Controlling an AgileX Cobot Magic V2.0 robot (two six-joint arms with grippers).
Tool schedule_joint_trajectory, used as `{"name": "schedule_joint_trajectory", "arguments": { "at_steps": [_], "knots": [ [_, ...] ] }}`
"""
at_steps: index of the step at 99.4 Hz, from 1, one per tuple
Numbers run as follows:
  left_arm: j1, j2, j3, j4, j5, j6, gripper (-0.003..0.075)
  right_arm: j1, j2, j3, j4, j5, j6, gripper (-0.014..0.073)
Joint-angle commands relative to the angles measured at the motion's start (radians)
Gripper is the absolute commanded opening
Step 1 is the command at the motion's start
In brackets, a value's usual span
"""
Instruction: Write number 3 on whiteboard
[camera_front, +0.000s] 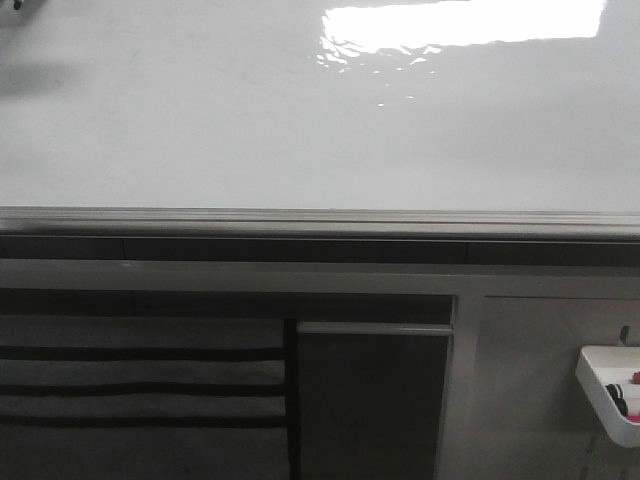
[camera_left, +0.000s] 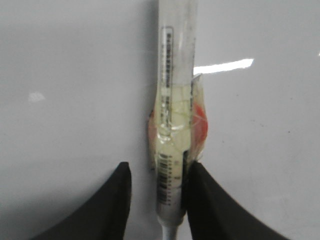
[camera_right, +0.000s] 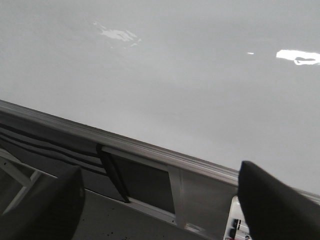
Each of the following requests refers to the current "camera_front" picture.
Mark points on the white glossy whiteboard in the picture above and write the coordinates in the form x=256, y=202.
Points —
x=458, y=119

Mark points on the dark grey panel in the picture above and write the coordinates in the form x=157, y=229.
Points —
x=370, y=399

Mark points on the grey striped fabric organizer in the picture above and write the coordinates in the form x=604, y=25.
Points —
x=141, y=398

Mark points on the white plastic marker tray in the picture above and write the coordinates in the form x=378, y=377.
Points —
x=601, y=365

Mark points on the black capped marker in tray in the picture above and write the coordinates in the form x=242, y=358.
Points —
x=617, y=395

